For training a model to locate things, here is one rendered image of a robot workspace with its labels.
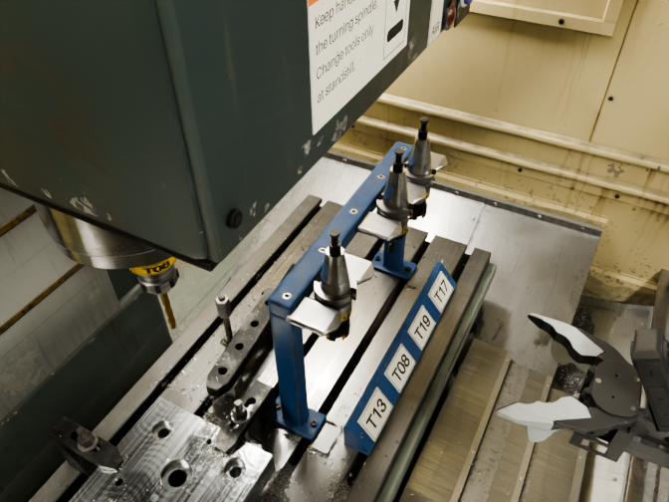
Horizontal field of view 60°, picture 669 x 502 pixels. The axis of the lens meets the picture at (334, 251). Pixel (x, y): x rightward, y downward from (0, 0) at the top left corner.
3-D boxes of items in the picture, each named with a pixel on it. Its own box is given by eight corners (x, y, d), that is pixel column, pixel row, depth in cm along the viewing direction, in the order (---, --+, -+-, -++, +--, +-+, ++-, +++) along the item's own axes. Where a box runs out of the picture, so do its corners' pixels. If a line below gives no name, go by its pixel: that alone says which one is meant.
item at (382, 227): (406, 225, 97) (407, 222, 96) (394, 244, 93) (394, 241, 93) (368, 213, 99) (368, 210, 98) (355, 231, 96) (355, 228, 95)
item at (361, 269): (379, 266, 89) (379, 263, 89) (364, 289, 86) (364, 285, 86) (339, 252, 92) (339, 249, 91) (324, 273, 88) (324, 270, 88)
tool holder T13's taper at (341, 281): (330, 270, 86) (330, 236, 82) (355, 281, 85) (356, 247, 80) (314, 288, 84) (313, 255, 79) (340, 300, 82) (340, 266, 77)
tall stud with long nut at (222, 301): (239, 337, 119) (231, 294, 110) (232, 346, 117) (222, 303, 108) (228, 332, 120) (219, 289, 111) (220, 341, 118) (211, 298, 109)
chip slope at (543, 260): (574, 298, 163) (603, 228, 146) (508, 522, 118) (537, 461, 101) (303, 208, 194) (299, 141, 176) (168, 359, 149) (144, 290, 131)
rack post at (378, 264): (417, 267, 133) (430, 158, 113) (408, 282, 130) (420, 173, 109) (377, 253, 137) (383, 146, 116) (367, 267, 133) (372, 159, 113)
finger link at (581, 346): (519, 339, 74) (571, 394, 68) (530, 309, 70) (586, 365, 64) (538, 331, 75) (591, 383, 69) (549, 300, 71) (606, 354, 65)
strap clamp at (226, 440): (278, 420, 105) (271, 372, 94) (236, 483, 96) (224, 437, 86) (263, 412, 106) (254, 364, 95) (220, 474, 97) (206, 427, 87)
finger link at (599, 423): (557, 443, 59) (636, 429, 60) (560, 435, 58) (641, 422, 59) (538, 403, 62) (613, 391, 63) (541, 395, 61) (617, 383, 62)
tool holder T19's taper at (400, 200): (388, 191, 101) (390, 158, 96) (412, 198, 99) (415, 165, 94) (377, 205, 98) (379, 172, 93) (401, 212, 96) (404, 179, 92)
